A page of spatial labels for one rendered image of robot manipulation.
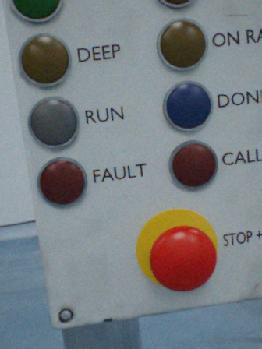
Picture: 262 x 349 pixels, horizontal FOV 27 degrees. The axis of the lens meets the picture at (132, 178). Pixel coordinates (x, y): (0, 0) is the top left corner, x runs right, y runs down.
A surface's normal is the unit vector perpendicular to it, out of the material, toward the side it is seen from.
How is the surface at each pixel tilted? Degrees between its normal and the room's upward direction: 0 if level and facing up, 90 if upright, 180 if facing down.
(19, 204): 90
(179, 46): 91
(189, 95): 87
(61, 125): 91
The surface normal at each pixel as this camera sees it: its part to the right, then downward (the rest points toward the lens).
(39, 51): 0.07, 0.15
